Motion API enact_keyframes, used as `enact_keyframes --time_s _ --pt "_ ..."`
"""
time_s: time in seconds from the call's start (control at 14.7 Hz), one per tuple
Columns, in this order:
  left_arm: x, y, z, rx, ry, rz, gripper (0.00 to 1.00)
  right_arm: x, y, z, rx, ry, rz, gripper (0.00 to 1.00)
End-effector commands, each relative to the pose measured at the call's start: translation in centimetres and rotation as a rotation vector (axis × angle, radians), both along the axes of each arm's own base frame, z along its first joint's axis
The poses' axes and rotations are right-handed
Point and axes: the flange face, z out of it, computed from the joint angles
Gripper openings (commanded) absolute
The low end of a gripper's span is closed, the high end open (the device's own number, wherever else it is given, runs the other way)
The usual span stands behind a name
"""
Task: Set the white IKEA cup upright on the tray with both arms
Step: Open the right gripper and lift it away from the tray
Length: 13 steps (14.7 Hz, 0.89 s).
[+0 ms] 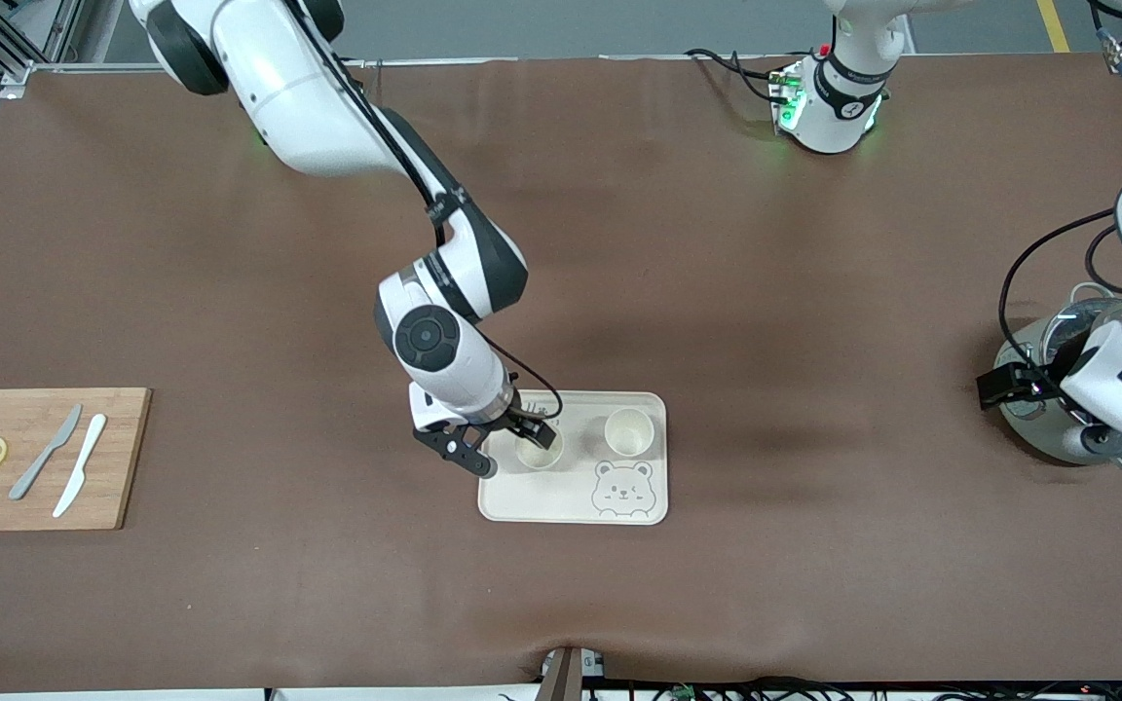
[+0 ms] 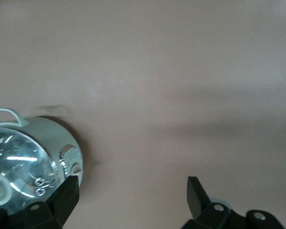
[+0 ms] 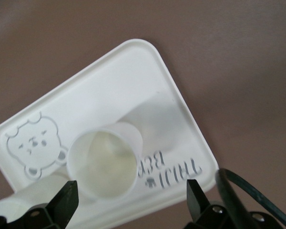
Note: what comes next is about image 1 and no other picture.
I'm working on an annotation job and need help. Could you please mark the cream bear print tray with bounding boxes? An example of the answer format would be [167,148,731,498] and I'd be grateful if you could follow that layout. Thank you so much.
[478,389,669,527]

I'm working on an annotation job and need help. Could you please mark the grey-green electric cooking pot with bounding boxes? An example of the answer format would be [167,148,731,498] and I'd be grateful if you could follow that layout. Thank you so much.
[994,282,1122,476]

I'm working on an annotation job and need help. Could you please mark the glass pot lid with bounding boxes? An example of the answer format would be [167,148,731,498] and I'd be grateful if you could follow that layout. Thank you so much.
[1043,297,1122,363]

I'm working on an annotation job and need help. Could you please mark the brown table cover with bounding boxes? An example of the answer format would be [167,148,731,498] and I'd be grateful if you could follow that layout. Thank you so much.
[0,54,1122,694]

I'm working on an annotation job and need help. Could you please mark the bamboo cutting board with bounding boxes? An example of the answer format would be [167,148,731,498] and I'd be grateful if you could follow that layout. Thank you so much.
[0,387,153,533]

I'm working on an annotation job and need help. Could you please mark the white plastic knife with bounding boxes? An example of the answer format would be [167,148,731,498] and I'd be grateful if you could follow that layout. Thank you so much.
[52,413,109,519]

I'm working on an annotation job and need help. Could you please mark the grey plastic knife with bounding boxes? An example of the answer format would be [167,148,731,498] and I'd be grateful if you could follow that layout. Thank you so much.
[8,403,85,502]

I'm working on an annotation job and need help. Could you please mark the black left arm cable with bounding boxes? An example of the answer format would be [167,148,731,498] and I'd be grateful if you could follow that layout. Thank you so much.
[997,209,1122,376]

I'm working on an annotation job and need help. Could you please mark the black right camera bracket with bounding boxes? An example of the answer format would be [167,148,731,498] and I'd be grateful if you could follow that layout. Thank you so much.
[413,422,500,479]

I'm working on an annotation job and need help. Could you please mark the brown camera post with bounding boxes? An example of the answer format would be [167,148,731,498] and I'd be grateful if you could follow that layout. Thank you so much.
[534,645,609,701]

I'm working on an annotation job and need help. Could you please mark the black left base cable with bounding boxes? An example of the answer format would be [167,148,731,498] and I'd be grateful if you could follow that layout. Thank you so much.
[686,47,786,106]

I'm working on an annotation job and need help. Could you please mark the aluminium frame rail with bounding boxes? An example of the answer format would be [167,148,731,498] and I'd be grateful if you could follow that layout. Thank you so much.
[0,0,163,100]

